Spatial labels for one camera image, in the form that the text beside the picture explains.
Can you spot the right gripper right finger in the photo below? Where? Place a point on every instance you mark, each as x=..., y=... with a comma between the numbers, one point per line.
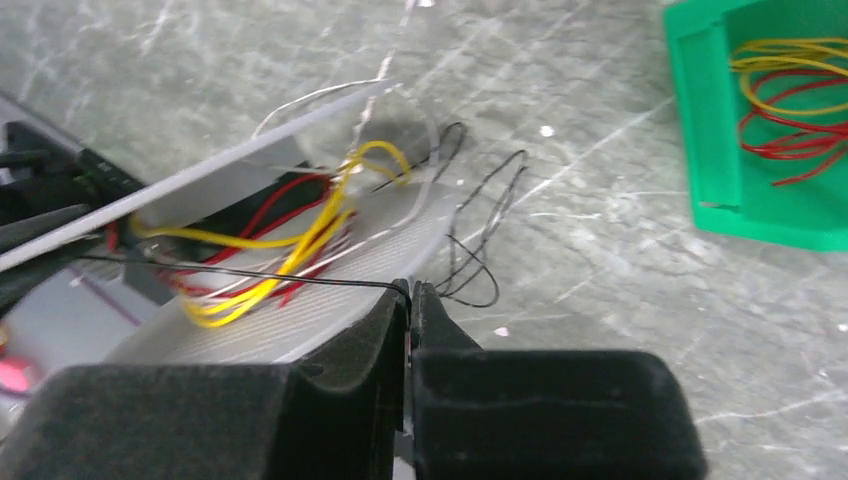
x=542, y=414

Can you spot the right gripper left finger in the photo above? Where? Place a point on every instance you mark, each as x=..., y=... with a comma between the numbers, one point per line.
x=344, y=401

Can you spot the grey perforated spool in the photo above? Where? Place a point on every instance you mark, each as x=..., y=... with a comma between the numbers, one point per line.
x=91, y=291

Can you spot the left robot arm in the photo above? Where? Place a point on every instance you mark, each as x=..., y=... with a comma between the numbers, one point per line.
x=54, y=178

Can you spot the green plastic bin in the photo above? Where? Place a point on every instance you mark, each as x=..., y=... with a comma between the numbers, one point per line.
x=761, y=90

